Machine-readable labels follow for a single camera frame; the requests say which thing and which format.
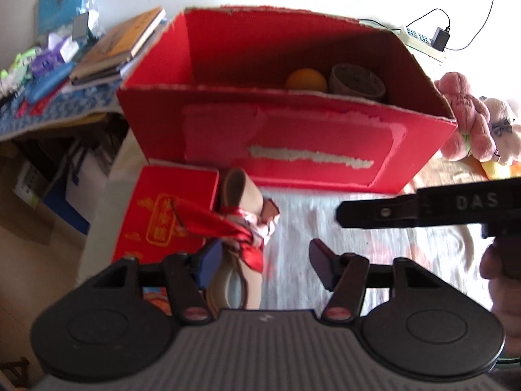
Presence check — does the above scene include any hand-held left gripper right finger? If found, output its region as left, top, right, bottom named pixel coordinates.
left=308, top=239, right=442, bottom=322

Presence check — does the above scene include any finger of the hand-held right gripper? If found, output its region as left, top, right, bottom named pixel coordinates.
left=337, top=193, right=424, bottom=229

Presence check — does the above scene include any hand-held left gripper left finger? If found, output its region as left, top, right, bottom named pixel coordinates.
left=90, top=239, right=224, bottom=326

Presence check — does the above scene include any beige strap with red ribbon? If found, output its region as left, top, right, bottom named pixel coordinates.
left=173, top=167, right=281, bottom=310

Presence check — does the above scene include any small red printed box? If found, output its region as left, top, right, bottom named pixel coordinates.
left=111, top=159, right=220, bottom=306

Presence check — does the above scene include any large red cardboard box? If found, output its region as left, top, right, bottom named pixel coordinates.
left=116, top=6, right=458, bottom=195

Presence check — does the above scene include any printed tape roll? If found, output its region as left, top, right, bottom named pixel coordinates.
left=329, top=63, right=387, bottom=102

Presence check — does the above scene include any brown gourd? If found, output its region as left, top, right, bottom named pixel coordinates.
left=285, top=68, right=328, bottom=94

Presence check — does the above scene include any person's right hand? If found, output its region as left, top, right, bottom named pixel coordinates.
left=479, top=241, right=521, bottom=357

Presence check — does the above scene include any yellow plush toy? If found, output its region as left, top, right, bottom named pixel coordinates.
left=482, top=159, right=511, bottom=180

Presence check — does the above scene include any floral bed sheet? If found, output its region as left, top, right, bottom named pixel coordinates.
left=260, top=157, right=521, bottom=310

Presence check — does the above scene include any light pink plush toy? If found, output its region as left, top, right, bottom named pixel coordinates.
left=480, top=97, right=521, bottom=167

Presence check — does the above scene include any white and blue paper bag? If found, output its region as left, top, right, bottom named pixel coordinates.
left=43, top=147, right=127, bottom=235

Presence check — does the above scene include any black power adapter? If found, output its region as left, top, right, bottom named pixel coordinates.
left=431, top=26, right=452, bottom=52

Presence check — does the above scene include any white power strip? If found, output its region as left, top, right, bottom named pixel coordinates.
left=393, top=25, right=446, bottom=64

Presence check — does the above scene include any wooden side table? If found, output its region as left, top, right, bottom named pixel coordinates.
left=0, top=112, right=123, bottom=143

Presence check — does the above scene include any pile of cardboard boxes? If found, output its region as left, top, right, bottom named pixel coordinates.
left=0, top=138, right=90, bottom=245

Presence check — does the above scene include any blue checkered cloth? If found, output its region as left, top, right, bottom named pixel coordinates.
left=0, top=81, right=131, bottom=141

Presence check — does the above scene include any black notebook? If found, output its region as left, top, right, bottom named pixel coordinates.
left=69, top=63, right=123, bottom=86

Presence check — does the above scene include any red envelope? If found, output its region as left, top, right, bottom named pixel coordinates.
left=16, top=77, right=70, bottom=117

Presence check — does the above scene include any yellow book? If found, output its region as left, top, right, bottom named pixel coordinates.
left=75, top=7, right=167, bottom=75

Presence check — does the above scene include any blue pencil case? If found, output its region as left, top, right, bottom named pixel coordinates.
left=25, top=61, right=76, bottom=104

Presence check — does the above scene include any purple tissue pack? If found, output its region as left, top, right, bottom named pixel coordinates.
left=32, top=35, right=80, bottom=76

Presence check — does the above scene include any small black mirror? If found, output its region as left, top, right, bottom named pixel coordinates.
left=72, top=11, right=90, bottom=39

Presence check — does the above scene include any green frog toy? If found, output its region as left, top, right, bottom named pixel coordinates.
left=0, top=47, right=41, bottom=86

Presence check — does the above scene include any blue packet in clear bag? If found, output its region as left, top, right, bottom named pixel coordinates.
left=36, top=0, right=100, bottom=41

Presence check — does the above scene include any black power cable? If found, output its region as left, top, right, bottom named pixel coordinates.
left=445, top=0, right=505, bottom=51

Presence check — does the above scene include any thin black adapter cable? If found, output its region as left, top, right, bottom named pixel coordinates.
left=358, top=8, right=452, bottom=31

